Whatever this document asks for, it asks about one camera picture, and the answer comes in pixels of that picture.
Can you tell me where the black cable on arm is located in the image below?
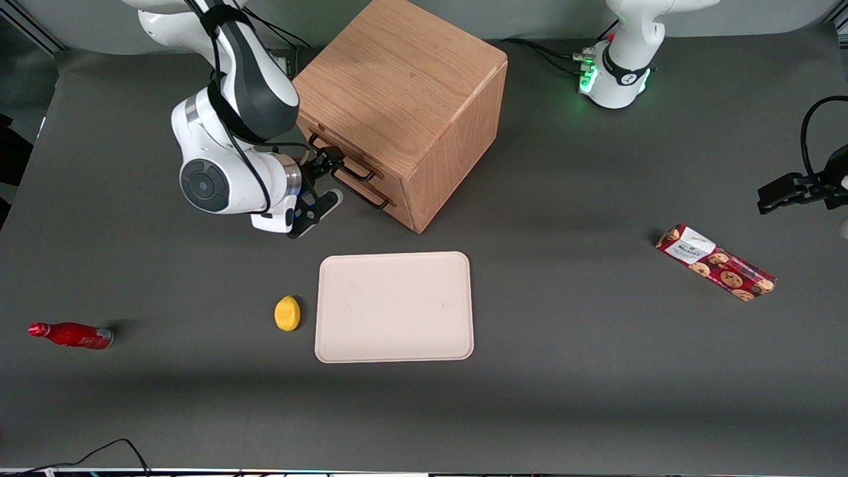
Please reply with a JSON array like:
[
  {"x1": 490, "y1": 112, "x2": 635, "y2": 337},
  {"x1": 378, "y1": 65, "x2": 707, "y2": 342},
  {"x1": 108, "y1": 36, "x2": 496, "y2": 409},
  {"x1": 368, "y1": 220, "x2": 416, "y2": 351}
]
[{"x1": 185, "y1": 0, "x2": 312, "y2": 216}]

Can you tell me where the black cable at arm base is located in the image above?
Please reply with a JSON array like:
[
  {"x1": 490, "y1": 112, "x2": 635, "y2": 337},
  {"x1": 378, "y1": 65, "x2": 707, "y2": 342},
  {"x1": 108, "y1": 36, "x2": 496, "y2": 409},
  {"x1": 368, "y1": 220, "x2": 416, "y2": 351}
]
[{"x1": 507, "y1": 36, "x2": 587, "y2": 75}]

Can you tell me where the black cable behind cabinet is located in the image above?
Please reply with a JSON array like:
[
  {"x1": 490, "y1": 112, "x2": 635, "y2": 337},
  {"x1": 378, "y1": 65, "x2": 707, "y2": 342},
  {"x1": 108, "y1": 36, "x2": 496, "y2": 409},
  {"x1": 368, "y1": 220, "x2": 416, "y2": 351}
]
[{"x1": 245, "y1": 5, "x2": 312, "y2": 50}]

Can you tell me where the red tartan cookie box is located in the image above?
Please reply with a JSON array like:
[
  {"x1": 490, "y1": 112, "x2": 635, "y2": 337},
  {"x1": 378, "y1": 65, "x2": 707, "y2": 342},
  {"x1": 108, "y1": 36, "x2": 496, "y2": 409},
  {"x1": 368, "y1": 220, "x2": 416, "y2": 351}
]
[{"x1": 655, "y1": 224, "x2": 777, "y2": 303}]

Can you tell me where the wooden drawer with free handle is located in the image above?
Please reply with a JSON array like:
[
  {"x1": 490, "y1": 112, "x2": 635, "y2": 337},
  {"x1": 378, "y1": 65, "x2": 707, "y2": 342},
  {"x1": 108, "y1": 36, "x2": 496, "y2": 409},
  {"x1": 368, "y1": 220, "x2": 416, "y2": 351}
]
[{"x1": 301, "y1": 123, "x2": 417, "y2": 229}]

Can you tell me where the black looped cable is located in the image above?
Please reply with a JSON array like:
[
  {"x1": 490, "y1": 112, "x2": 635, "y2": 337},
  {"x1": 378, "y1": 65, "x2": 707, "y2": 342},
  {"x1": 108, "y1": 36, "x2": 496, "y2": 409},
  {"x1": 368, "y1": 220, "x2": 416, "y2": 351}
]
[{"x1": 800, "y1": 95, "x2": 848, "y2": 181}]

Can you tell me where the black metal drawer handle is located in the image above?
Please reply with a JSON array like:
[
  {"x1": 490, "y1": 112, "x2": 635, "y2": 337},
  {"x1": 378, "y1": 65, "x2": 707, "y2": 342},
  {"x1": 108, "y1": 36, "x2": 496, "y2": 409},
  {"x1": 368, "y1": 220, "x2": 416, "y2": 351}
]
[
  {"x1": 330, "y1": 169, "x2": 390, "y2": 211},
  {"x1": 308, "y1": 134, "x2": 376, "y2": 182}
]

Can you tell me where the yellow lemon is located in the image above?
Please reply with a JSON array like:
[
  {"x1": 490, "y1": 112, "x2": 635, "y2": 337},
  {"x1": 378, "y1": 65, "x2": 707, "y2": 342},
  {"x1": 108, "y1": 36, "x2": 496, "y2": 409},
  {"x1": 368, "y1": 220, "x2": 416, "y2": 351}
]
[{"x1": 274, "y1": 295, "x2": 301, "y2": 332}]

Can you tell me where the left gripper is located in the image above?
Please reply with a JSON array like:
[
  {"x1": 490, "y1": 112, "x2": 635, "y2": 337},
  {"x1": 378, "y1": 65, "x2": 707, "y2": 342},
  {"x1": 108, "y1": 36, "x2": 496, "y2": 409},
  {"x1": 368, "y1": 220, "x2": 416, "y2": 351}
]
[{"x1": 757, "y1": 144, "x2": 848, "y2": 215}]

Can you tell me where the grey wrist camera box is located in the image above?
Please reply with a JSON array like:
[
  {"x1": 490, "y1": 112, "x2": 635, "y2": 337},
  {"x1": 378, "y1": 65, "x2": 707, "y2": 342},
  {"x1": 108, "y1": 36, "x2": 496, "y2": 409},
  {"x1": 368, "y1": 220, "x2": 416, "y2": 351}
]
[{"x1": 289, "y1": 188, "x2": 345, "y2": 240}]

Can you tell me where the beige rectangular tray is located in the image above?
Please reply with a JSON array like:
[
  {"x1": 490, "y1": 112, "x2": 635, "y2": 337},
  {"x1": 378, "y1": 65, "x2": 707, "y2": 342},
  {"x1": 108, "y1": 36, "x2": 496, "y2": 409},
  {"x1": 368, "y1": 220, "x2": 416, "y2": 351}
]
[{"x1": 315, "y1": 251, "x2": 475, "y2": 364}]

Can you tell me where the black cable at table edge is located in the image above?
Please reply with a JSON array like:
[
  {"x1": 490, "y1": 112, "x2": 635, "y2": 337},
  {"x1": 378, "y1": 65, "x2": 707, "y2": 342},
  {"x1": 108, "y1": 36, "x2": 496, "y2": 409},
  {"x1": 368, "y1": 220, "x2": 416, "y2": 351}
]
[{"x1": 0, "y1": 438, "x2": 152, "y2": 476}]

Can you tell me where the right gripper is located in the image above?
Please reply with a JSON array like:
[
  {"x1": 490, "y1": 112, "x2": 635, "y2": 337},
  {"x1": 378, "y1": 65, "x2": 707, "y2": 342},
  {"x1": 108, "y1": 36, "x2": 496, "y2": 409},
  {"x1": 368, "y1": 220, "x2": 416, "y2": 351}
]
[{"x1": 252, "y1": 146, "x2": 346, "y2": 234}]

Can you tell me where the wooden drawer cabinet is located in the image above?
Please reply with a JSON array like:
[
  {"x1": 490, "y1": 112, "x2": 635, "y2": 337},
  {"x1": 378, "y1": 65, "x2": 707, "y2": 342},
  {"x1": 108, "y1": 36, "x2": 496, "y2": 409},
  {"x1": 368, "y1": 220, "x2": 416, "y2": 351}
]
[{"x1": 291, "y1": 0, "x2": 509, "y2": 234}]

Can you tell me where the aluminium frame profile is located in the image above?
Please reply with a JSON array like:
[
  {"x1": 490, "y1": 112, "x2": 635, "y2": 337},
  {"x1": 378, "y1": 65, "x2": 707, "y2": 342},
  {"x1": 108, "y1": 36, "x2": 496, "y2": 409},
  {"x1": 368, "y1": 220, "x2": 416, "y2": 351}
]
[{"x1": 0, "y1": 0, "x2": 68, "y2": 57}]

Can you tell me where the red bottle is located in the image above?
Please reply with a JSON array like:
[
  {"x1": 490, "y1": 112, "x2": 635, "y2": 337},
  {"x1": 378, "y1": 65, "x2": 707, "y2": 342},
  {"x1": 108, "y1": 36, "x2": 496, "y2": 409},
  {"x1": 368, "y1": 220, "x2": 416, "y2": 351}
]
[{"x1": 28, "y1": 322, "x2": 115, "y2": 350}]

